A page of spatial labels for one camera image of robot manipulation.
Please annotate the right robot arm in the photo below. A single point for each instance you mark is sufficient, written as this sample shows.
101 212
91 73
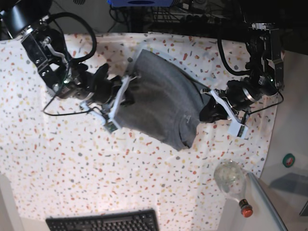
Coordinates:
65 76

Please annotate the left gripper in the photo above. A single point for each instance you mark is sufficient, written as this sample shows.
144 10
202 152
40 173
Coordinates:
241 94

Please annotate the black keyboard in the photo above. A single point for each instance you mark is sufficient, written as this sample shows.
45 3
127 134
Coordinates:
144 220

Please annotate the black power strip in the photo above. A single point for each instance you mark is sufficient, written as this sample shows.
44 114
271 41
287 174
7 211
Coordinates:
204 18

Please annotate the terrazzo patterned tablecloth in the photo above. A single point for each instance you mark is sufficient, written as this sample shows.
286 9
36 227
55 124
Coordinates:
64 163

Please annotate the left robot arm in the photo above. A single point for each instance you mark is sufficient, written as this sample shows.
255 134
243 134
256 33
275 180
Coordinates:
263 74

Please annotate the grey metal bar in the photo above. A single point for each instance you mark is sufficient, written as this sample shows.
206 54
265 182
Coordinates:
265 216

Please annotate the green tape roll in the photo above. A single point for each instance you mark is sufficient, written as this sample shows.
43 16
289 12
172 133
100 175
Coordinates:
289 160

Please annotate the clear bottle with orange cap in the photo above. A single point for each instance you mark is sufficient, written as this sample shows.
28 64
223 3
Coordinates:
231 181

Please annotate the grey t-shirt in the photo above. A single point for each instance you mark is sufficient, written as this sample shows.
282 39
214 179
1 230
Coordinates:
167 102

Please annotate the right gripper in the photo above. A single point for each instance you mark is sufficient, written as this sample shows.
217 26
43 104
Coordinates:
97 87

